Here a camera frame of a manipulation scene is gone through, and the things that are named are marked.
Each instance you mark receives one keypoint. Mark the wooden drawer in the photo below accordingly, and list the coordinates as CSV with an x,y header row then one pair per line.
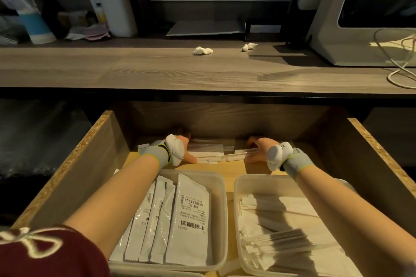
x,y
97,153

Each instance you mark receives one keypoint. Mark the blue and white paper cup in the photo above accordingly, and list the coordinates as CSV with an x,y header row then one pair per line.
x,y
37,28

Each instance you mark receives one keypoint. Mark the large white printed sachet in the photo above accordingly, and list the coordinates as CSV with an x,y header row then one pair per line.
x,y
190,218

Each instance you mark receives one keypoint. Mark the person's left hand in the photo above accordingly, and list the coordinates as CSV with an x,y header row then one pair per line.
x,y
157,153

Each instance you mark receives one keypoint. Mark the narrow white sachet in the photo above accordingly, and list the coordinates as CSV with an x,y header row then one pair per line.
x,y
120,247
138,228
162,224
149,221

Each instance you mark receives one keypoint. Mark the person's left thumb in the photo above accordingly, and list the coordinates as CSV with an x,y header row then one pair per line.
x,y
190,158

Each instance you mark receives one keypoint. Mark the person's left forearm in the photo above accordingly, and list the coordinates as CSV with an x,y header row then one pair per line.
x,y
120,202

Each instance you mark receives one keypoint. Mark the white hand tracker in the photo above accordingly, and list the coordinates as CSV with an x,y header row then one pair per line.
x,y
175,150
276,156

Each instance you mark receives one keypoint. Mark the white point-of-sale terminal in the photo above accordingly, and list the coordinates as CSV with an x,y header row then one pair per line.
x,y
328,26

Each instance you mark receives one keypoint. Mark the person's right hand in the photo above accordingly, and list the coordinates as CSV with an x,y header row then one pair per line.
x,y
297,161

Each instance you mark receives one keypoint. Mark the grey flat tray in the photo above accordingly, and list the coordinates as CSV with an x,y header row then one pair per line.
x,y
204,28

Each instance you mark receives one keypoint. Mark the clear plastic sachet container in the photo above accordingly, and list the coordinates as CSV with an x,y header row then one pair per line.
x,y
219,215

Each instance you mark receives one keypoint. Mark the person's right fingers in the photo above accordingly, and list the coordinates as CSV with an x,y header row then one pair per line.
x,y
259,150

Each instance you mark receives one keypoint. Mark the flat white paper packets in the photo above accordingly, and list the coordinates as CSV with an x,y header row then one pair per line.
x,y
208,151

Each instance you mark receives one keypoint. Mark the clear-wrapped stick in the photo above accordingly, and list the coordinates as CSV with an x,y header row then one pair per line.
x,y
239,155

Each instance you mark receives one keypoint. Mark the person's right forearm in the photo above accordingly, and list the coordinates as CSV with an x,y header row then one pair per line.
x,y
351,215

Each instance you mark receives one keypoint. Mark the pink and white paper wrappers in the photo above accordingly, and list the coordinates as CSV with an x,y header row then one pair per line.
x,y
89,32

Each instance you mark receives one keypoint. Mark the black plastic bag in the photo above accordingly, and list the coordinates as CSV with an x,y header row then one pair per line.
x,y
39,137

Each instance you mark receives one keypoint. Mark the white right hand tracker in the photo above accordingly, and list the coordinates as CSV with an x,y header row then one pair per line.
x,y
276,156

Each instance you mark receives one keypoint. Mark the white left hand tracker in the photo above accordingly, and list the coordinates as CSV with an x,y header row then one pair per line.
x,y
175,150

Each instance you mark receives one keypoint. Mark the maroon sleeve with white print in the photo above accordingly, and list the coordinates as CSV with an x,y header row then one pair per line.
x,y
48,254

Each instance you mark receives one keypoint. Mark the crumpled white tissue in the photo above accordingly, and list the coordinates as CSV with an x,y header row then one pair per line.
x,y
202,50
249,47

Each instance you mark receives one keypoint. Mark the pile of paper-wrapped sticks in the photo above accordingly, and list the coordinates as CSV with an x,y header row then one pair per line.
x,y
282,234

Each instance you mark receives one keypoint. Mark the clear plastic stick container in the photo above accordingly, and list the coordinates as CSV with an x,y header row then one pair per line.
x,y
237,208

